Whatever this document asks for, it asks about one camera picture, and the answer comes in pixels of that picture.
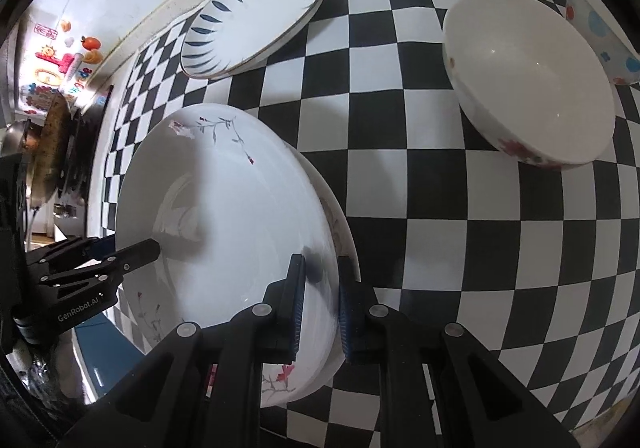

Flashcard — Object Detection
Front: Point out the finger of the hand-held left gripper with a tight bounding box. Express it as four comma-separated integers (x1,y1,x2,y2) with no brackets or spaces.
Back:
39,239,162,301
26,236,117,275

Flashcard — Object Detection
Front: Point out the white floral deep plate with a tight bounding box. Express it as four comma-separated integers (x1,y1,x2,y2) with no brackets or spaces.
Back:
284,140,362,285
114,102,337,410

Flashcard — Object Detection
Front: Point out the leaf pattern white plate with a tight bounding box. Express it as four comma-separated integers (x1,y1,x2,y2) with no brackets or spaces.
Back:
180,0,328,81

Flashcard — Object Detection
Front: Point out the cluster of colourful wall stickers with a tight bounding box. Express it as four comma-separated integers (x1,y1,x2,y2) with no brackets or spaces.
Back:
19,18,108,101

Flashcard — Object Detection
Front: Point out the black white checkered tablecloth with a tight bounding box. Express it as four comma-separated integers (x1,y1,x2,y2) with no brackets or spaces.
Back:
102,0,640,431

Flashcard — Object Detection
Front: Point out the white red floral bowl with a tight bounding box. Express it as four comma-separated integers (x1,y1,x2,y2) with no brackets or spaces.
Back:
442,0,617,173

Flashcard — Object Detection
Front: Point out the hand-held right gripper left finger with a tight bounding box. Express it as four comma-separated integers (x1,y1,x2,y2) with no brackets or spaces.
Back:
60,253,307,448

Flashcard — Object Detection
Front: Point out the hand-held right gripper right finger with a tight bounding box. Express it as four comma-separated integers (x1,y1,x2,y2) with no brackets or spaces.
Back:
337,255,581,448

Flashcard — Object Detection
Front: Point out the blue polka dot bowl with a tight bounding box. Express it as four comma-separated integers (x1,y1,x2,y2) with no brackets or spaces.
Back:
565,0,640,86

